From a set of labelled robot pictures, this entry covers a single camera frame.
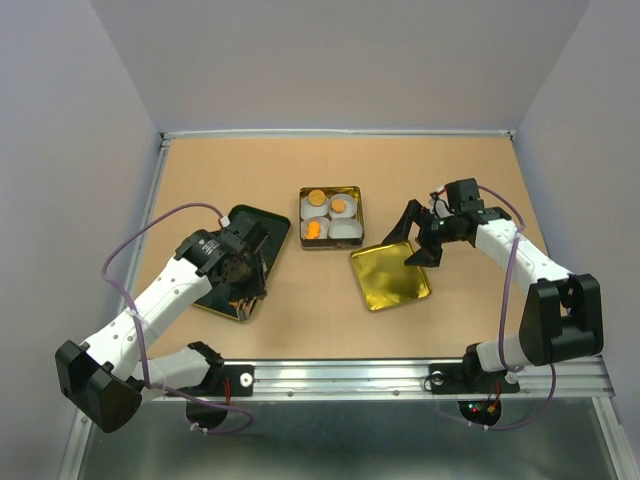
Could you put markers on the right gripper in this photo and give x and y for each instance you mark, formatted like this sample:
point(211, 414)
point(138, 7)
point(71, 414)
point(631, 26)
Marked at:
point(428, 254)

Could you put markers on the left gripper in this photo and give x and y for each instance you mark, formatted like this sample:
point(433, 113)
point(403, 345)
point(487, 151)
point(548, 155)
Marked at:
point(256, 282)

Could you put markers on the orange fish cookie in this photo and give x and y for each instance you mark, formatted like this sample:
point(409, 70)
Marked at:
point(313, 230)

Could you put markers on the orange round cookie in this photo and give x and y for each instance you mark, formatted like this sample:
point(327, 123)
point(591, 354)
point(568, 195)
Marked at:
point(338, 205)

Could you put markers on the round tan biscuit cookie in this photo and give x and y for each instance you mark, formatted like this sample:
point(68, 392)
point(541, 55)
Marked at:
point(316, 197)

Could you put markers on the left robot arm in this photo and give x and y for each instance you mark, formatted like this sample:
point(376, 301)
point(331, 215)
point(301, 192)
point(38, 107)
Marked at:
point(109, 375)

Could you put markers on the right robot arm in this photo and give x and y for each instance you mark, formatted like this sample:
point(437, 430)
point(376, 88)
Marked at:
point(549, 314)

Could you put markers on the black cookie tray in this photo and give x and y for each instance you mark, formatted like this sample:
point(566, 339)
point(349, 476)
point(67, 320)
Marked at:
point(219, 300)

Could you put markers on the gold tin lid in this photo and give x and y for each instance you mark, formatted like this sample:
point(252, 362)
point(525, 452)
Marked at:
point(384, 280)

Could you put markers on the white paper cup front right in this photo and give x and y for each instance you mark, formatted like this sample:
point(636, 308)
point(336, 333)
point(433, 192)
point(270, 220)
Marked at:
point(345, 228)

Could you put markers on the white paper cup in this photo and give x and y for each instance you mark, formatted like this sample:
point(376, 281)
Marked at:
point(351, 206)
point(345, 228)
point(324, 221)
point(309, 210)

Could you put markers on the white paper cup back right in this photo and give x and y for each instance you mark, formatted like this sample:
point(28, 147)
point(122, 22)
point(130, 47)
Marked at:
point(351, 206)

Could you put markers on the white paper cup back left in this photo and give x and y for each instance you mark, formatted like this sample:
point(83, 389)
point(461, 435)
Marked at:
point(309, 210)

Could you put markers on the gold square tin box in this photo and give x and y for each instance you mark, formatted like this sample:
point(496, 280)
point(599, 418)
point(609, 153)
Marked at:
point(331, 243)

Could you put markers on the white paper cup front left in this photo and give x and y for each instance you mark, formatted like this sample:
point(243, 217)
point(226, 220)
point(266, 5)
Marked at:
point(324, 221)

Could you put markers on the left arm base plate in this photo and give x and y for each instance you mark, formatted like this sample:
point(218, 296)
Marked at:
point(237, 379)

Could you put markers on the aluminium front rail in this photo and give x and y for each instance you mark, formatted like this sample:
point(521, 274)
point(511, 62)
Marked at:
point(403, 379)

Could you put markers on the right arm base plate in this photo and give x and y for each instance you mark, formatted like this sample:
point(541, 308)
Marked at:
point(456, 379)

